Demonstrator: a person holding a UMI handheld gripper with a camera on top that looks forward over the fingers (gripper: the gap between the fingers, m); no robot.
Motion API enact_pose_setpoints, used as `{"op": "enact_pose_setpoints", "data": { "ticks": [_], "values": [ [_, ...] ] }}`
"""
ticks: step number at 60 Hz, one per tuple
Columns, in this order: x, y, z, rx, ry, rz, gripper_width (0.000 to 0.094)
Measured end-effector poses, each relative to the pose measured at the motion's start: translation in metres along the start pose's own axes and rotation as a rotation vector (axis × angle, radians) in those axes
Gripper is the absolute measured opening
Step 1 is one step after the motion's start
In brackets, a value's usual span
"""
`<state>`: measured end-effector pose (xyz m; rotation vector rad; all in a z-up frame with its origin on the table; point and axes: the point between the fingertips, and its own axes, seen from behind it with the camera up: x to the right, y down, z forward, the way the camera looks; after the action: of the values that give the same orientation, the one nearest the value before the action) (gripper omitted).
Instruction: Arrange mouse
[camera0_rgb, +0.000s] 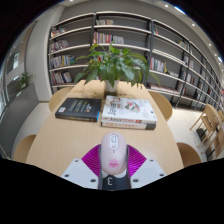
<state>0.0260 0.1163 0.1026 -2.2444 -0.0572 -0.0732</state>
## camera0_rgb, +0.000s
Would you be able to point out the ceiling lights group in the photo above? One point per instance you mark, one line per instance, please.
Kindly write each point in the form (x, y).
(180, 10)

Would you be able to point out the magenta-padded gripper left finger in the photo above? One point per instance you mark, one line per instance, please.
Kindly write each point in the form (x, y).
(78, 172)

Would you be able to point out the green potted plant white pot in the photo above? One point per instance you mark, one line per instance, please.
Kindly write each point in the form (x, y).
(115, 65)

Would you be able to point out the white illustrated cover book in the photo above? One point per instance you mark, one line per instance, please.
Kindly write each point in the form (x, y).
(130, 108)

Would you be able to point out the thick book red-lettered spine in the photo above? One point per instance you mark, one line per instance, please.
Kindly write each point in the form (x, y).
(126, 125)

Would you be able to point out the pale pink computer mouse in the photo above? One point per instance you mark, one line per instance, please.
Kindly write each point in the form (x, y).
(114, 151)

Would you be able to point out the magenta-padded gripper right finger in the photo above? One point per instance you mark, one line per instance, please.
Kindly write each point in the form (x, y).
(149, 172)

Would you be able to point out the black hardcover book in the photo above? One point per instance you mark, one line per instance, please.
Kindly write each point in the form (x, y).
(78, 107)

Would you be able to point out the grey bookshelf unit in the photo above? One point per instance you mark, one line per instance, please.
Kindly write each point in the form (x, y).
(76, 35)

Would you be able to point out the small green floor plant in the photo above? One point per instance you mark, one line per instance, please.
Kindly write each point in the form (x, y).
(25, 80)

